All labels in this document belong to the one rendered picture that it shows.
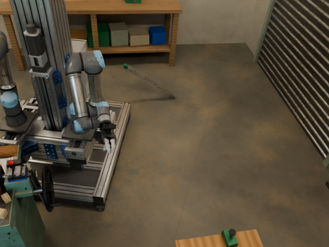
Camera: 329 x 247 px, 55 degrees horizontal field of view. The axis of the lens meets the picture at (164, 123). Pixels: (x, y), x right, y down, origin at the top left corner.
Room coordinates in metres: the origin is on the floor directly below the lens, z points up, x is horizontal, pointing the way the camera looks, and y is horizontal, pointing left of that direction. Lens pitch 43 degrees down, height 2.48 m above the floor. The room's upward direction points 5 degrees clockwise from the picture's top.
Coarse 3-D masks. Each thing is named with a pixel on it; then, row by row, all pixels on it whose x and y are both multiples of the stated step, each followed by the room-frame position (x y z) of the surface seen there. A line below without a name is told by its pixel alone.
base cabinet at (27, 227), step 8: (24, 200) 1.12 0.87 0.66; (32, 200) 1.24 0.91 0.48; (24, 208) 1.07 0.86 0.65; (32, 208) 1.18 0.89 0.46; (24, 216) 1.02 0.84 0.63; (32, 216) 1.13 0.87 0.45; (40, 216) 1.27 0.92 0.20; (24, 224) 0.97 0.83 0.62; (32, 224) 1.07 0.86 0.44; (40, 224) 1.20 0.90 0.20; (24, 232) 0.93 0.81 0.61; (32, 232) 1.02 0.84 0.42; (40, 232) 1.14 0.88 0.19; (0, 240) 0.83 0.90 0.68; (8, 240) 0.84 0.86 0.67; (16, 240) 0.85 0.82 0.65; (24, 240) 0.88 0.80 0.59; (32, 240) 0.97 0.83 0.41; (40, 240) 1.09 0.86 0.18
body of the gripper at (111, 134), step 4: (100, 124) 1.33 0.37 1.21; (104, 124) 1.33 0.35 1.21; (100, 128) 1.33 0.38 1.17; (100, 132) 1.27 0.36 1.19; (104, 132) 1.26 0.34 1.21; (108, 132) 1.27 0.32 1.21; (112, 132) 1.28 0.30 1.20; (100, 136) 1.26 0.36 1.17; (108, 136) 1.24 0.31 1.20; (112, 136) 1.25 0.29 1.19; (100, 140) 1.24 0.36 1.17
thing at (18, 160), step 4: (8, 160) 1.16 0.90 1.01; (12, 160) 1.17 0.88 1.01; (16, 160) 1.17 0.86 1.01; (20, 160) 1.17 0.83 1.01; (8, 164) 1.13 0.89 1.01; (12, 164) 1.14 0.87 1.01; (16, 164) 1.14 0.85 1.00; (20, 164) 1.15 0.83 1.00; (24, 164) 1.15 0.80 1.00; (8, 168) 1.11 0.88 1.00; (16, 168) 1.12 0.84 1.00; (20, 168) 1.12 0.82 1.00; (24, 168) 1.12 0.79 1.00; (8, 172) 1.09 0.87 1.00; (16, 172) 1.09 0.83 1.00; (24, 172) 1.09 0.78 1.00; (8, 176) 1.05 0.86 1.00; (12, 176) 1.06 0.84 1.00; (16, 176) 1.06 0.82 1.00; (24, 176) 1.07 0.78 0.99; (8, 180) 1.05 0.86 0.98; (12, 180) 1.05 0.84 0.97; (16, 180) 1.06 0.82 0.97; (20, 180) 1.06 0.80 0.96
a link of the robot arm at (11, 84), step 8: (0, 32) 1.87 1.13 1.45; (0, 64) 1.79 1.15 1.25; (8, 64) 1.83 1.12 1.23; (0, 72) 1.79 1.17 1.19; (8, 72) 1.82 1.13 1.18; (0, 80) 1.79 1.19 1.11; (8, 80) 1.80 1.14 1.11; (0, 88) 1.77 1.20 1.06; (8, 88) 1.78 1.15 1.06; (16, 88) 1.84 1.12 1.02
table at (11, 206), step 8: (0, 160) 1.24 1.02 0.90; (8, 192) 1.02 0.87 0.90; (16, 192) 1.04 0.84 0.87; (24, 192) 1.05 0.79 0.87; (32, 192) 1.06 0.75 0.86; (0, 200) 0.96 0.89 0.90; (8, 208) 0.91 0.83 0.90; (8, 216) 0.87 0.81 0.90; (0, 224) 0.82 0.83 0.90; (8, 224) 0.82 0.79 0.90; (0, 232) 0.80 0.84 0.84
